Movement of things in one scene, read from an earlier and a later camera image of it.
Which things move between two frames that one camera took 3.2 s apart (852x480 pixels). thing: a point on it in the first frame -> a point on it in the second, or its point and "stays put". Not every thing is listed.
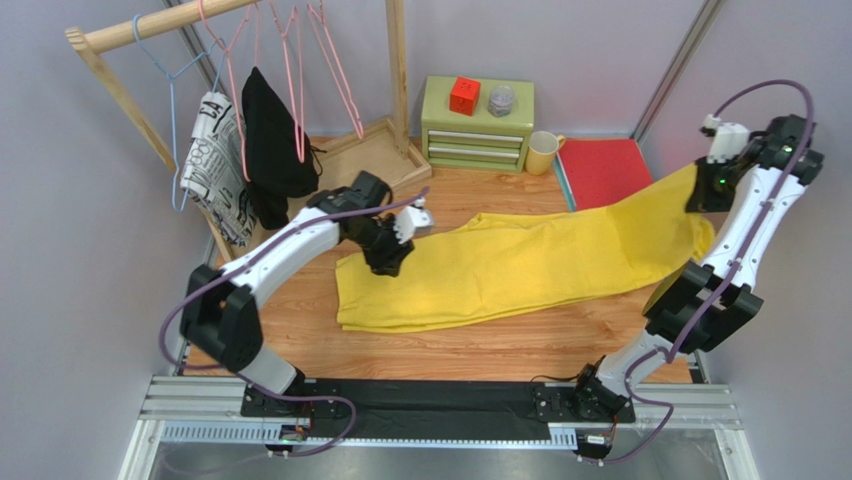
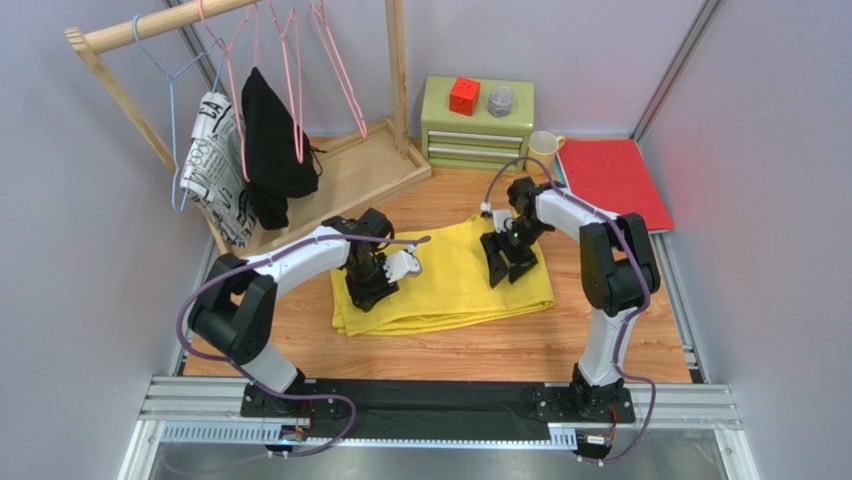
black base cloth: (382, 407) stays put
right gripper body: (705, 197) -> (510, 252)
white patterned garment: (215, 169) stays put
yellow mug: (542, 151) stays put
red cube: (464, 96) stays put
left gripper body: (381, 248) -> (367, 281)
